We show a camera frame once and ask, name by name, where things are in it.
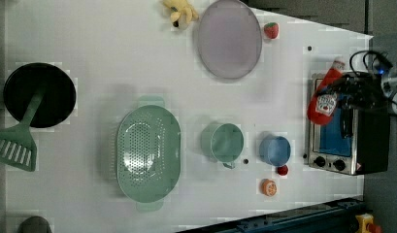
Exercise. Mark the lavender round plate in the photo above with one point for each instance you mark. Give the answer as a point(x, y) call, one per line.
point(229, 39)

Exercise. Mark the green oval strainer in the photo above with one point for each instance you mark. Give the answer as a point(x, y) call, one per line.
point(148, 154)

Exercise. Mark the yellow red clamp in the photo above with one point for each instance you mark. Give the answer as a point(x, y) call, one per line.
point(366, 224)

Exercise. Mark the red toy strawberry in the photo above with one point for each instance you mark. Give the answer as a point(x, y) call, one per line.
point(271, 30)

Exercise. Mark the orange slice toy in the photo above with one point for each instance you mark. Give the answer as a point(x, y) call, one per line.
point(269, 188)

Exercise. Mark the blue metal rail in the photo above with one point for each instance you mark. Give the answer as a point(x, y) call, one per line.
point(330, 217)

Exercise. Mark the black round pan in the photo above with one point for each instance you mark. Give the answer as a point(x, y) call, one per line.
point(59, 99)

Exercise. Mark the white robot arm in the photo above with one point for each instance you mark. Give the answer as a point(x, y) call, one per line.
point(388, 85)

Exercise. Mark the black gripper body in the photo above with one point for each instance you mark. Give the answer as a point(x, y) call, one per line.
point(349, 92)

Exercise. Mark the yellow plush toy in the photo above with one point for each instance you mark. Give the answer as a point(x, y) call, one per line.
point(179, 9)

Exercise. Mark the silver black toaster oven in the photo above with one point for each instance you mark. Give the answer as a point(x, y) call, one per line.
point(352, 143)

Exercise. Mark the grey round object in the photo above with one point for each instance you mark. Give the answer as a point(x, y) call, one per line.
point(35, 224)

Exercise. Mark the small red toy fruit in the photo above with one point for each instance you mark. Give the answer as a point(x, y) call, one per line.
point(283, 170)

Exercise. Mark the red ketchup bottle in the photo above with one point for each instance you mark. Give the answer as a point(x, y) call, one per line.
point(323, 105)

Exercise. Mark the green cup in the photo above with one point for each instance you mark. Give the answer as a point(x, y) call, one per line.
point(223, 142)

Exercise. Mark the green slotted spatula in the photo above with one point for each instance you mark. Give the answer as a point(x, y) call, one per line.
point(17, 146)

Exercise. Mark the blue cup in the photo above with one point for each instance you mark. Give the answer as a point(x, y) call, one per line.
point(275, 150)

